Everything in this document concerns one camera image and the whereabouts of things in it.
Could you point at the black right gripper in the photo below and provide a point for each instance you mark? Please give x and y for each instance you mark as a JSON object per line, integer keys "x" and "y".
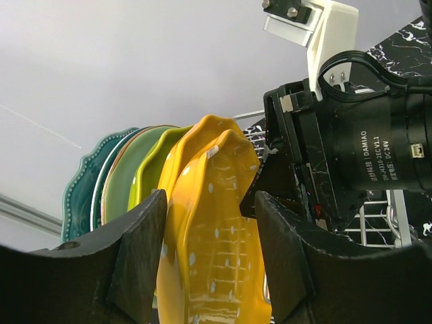
{"x": 320, "y": 158}

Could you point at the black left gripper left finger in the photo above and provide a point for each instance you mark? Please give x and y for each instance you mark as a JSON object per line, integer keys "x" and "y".
{"x": 105, "y": 276}

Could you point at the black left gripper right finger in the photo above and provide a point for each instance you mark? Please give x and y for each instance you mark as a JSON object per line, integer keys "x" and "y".
{"x": 318, "y": 277}

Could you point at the teal scalloped plate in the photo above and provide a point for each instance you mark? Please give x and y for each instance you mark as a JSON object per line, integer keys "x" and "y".
{"x": 78, "y": 193}

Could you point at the white plate green rim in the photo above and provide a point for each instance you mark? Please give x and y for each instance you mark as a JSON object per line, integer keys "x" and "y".
{"x": 95, "y": 208}

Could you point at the light green flower plate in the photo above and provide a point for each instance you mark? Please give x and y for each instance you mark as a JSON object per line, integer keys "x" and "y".
{"x": 117, "y": 186}

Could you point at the lime green dotted plate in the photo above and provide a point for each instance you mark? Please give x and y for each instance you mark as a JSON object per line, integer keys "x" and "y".
{"x": 147, "y": 175}

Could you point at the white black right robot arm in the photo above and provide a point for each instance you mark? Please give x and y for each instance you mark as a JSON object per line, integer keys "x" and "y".
{"x": 351, "y": 76}

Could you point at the silver wire dish rack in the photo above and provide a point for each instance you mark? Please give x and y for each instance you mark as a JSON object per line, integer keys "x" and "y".
{"x": 386, "y": 218}

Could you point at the aluminium frame rail left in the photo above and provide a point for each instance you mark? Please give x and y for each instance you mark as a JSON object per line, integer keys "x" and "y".
{"x": 25, "y": 214}

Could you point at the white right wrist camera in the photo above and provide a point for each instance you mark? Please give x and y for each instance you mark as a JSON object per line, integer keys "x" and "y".
{"x": 324, "y": 28}

